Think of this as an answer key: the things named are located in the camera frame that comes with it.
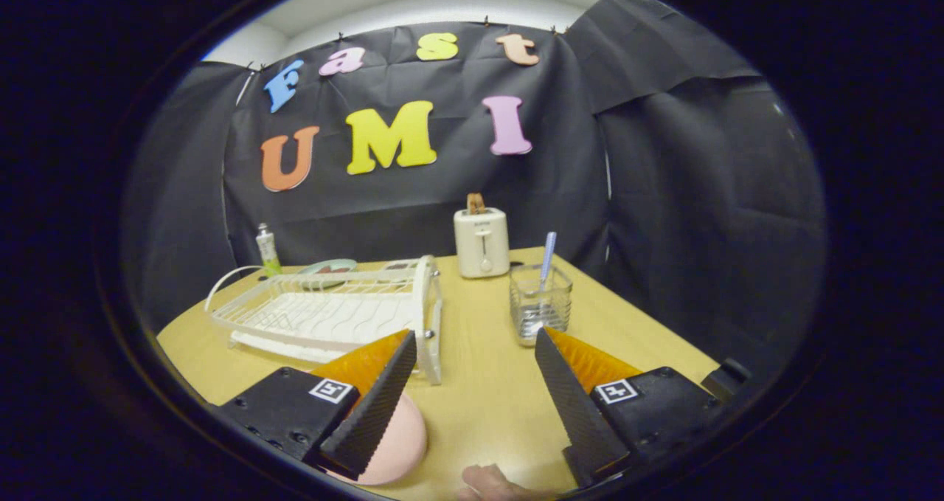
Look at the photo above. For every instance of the clear basket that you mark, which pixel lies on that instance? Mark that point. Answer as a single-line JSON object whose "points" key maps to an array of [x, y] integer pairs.
{"points": [[538, 313]]}

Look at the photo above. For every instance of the black backdrop cloth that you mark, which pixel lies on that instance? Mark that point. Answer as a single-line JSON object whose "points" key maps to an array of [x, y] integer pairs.
{"points": [[700, 191]]}

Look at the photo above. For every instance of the cream toaster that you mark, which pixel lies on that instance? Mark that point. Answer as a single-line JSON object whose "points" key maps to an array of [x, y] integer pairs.
{"points": [[481, 243]]}

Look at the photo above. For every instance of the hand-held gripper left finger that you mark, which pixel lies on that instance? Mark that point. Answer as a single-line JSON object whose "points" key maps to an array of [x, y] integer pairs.
{"points": [[372, 416]]}

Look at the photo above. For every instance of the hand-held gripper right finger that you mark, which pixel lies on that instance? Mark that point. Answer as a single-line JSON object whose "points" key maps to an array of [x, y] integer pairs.
{"points": [[579, 412]]}

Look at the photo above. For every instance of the white dish rack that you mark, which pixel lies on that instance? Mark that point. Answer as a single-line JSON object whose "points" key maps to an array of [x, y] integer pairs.
{"points": [[332, 316]]}

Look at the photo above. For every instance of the green plate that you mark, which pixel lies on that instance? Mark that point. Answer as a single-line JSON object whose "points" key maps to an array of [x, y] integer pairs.
{"points": [[335, 265]]}

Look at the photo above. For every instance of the small green-capped bottle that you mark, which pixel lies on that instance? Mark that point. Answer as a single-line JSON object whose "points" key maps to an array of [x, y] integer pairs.
{"points": [[267, 250]]}

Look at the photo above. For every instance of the slice of toast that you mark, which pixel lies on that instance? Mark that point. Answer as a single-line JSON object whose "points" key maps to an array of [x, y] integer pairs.
{"points": [[476, 204]]}

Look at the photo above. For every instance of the small black block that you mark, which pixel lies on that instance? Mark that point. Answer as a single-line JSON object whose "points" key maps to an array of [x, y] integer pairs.
{"points": [[726, 377]]}

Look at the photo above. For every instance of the pink plate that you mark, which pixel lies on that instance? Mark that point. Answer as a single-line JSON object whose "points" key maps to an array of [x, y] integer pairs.
{"points": [[402, 442]]}

